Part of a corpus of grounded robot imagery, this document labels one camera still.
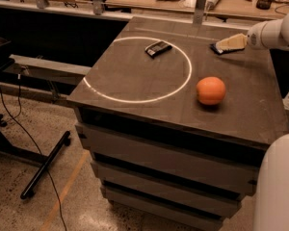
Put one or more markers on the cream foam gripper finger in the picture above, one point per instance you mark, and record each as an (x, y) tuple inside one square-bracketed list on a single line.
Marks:
[(234, 42)]

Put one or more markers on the blue rxbar blueberry bar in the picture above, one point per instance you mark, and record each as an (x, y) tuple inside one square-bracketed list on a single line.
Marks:
[(219, 52)]

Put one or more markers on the black round container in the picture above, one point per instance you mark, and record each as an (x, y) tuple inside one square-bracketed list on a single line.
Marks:
[(264, 4)]

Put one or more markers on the orange fruit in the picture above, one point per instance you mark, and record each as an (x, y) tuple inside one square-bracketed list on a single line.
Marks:
[(210, 91)]

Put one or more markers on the black snack bar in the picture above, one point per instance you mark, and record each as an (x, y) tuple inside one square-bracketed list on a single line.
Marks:
[(157, 48)]

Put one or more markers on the grey drawer cabinet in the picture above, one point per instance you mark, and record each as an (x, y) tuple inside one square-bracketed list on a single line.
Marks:
[(154, 146)]

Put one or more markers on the black stand base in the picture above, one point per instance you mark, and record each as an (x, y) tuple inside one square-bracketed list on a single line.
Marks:
[(41, 160)]

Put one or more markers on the grey metal bracket right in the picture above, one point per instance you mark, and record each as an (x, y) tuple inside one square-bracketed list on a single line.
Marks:
[(199, 12)]

